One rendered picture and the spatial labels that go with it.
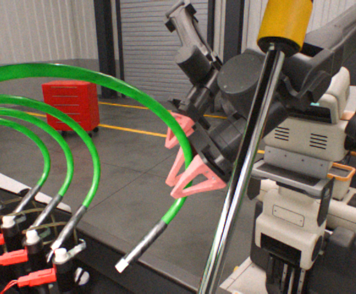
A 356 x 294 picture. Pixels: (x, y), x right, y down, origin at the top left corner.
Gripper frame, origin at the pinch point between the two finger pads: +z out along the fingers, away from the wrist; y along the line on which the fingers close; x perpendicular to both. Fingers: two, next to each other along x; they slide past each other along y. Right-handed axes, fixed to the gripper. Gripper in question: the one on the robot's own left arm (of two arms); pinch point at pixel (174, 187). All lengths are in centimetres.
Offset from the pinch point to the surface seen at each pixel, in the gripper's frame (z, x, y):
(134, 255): 10.3, 0.3, 5.6
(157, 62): 4, 246, -671
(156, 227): 5.7, 0.8, 3.5
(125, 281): 34.9, 27.3, -14.0
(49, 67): -2.4, -24.5, 1.4
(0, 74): 0.7, -27.2, 2.8
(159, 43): -29, 217, -675
